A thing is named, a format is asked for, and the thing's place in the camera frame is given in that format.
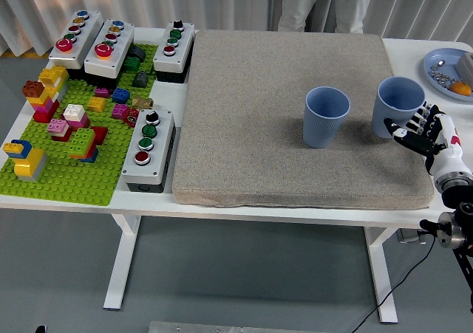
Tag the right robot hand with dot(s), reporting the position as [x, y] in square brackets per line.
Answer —
[445, 156]

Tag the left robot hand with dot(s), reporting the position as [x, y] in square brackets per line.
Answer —
[41, 329]

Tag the blue ribbed cup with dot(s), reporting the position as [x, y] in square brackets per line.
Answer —
[321, 130]
[384, 122]

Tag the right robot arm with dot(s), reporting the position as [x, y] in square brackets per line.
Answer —
[454, 185]

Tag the small orange fruit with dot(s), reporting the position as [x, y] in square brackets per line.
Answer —
[462, 88]

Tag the grey power box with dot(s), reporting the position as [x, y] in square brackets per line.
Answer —
[408, 237]

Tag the grey metal block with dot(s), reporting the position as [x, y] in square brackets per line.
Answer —
[466, 63]

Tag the light blue plate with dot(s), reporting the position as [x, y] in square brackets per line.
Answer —
[449, 54]

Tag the white table leg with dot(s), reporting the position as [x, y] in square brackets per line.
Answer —
[382, 274]
[122, 259]

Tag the green lego baseplate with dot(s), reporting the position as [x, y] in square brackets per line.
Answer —
[74, 185]

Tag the yellow blue grey lego figure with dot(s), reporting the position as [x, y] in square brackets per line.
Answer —
[31, 161]

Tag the green red blue lego stack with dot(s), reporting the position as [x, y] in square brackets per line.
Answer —
[81, 141]

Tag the grey-brown mat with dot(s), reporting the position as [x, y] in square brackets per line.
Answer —
[251, 126]

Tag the pink and red lego stack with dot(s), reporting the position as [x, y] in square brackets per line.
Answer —
[58, 126]

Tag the person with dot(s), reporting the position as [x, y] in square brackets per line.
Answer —
[299, 4]

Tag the white and magenta lego stack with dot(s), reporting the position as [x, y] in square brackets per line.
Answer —
[74, 112]

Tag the tall multicolour lego tower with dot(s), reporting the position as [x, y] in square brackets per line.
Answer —
[46, 106]

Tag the white four-button control box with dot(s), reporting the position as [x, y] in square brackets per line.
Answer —
[184, 37]
[162, 137]

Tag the yellow lego brick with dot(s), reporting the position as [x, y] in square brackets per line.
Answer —
[97, 105]

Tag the pink magenta lego brick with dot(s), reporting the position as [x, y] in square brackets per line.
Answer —
[119, 111]

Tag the small magenta lego brick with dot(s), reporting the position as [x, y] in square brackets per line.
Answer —
[102, 92]

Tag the blue lego brick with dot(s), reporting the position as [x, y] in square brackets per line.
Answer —
[121, 96]

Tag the grey sloped lego brick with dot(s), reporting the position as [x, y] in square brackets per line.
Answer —
[140, 79]

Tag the dark green lego brick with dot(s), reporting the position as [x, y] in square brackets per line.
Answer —
[132, 64]

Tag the dark grey curved lego brick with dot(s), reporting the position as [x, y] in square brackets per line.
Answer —
[138, 52]

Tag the white five-button control box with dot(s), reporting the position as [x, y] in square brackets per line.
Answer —
[90, 26]
[123, 37]

